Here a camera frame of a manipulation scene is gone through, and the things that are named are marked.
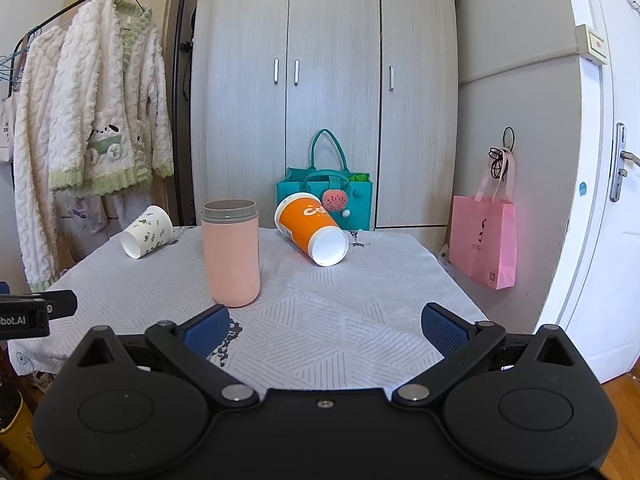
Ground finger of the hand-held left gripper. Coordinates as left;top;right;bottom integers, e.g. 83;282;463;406
37;289;79;319

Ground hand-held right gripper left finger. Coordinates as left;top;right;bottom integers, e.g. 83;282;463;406
70;304;261;409

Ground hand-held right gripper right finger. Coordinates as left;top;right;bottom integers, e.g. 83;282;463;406
392;302;584;407

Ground white cup with green print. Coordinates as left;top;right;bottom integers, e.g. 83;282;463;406
119;205;174;260

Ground orange paper cup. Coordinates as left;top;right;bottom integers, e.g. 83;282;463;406
274;192;350;267

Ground pink insulated cup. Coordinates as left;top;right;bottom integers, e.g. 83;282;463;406
201;199;261;308

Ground light grey garment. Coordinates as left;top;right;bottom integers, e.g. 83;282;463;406
52;190;151;261

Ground pink shopping bag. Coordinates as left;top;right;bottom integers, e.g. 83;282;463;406
448;149;518;291

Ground white patterned tablecloth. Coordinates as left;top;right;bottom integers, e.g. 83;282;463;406
10;225;491;396

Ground yellow container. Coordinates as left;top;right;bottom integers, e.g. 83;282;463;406
0;390;52;480

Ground plain white fluffy robe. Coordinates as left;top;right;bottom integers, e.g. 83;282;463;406
12;25;76;293

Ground teal felt tote bag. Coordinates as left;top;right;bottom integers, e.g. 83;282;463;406
276;129;373;233

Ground pink watermelon plush charm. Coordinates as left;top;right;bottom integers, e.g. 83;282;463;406
321;189;349;215

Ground white door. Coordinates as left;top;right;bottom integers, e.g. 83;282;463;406
537;0;640;386

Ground white canvas tote bag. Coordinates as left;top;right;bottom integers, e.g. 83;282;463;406
0;95;21;163

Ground white fluffy robe green trim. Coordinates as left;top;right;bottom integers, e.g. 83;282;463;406
48;0;175;197

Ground teal clothes hangers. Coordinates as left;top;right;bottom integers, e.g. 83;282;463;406
0;35;32;83

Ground light wooden wardrobe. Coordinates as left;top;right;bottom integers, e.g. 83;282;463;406
190;0;460;252

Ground black cord on hook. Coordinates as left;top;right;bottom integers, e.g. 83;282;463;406
489;127;516;181

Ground silver door handle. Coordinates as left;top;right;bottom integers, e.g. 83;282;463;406
609;122;640;203

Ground beige wall box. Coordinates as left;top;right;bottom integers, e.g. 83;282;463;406
574;24;610;66

